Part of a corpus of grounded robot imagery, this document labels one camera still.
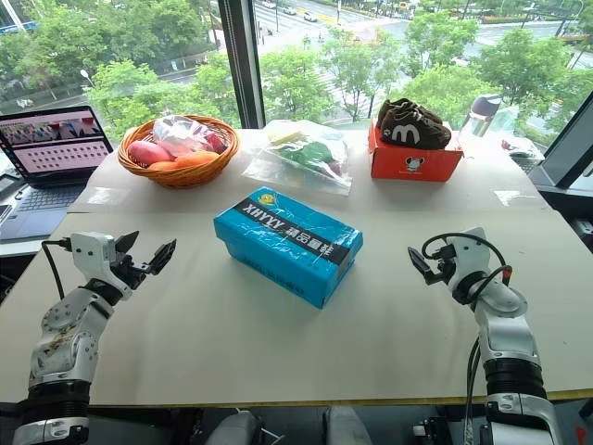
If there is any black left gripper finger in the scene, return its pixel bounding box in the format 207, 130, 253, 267
147, 238, 179, 276
114, 230, 140, 254

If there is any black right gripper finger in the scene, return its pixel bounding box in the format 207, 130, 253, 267
407, 247, 433, 280

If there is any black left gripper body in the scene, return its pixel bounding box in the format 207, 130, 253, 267
108, 252, 152, 292

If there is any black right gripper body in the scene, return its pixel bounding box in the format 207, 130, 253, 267
424, 257, 458, 286

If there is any orange shoe box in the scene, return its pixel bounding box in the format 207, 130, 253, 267
367, 118, 464, 183

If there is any blue cardboard box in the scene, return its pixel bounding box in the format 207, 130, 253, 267
213, 185, 364, 311

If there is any woven orange wicker basket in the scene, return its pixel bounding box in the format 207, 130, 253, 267
117, 114, 241, 189

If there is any pink sweet potato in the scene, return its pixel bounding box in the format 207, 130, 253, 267
126, 140, 178, 164

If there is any large orange fruit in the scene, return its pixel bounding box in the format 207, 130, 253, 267
174, 149, 220, 170

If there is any open grey laptop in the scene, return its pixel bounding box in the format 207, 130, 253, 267
0, 105, 115, 242

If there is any clear plastic bag with fruit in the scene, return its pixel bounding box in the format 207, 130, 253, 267
151, 115, 224, 157

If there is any brown shoe white M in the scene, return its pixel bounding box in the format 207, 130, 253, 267
379, 108, 453, 150
375, 97, 444, 126

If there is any clear bag with vegetables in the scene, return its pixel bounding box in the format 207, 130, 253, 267
242, 119, 354, 197

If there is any clear bottle dark cap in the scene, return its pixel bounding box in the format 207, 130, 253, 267
459, 94, 505, 141

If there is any black monitor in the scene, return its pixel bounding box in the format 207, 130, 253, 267
527, 95, 593, 190

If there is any grey rounded shape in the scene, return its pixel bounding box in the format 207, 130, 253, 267
206, 410, 263, 445

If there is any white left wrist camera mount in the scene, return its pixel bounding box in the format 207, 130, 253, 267
69, 231, 117, 275

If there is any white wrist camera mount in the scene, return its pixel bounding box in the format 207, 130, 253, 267
69, 231, 117, 275
443, 226, 493, 285

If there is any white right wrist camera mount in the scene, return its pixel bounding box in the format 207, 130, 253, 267
443, 226, 493, 285

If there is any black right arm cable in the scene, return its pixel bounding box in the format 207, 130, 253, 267
421, 232, 513, 300

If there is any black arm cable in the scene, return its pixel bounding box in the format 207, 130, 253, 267
41, 237, 73, 300
421, 232, 513, 300

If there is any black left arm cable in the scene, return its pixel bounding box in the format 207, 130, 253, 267
41, 237, 73, 300

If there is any dark window frame post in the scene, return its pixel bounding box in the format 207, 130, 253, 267
216, 0, 266, 131

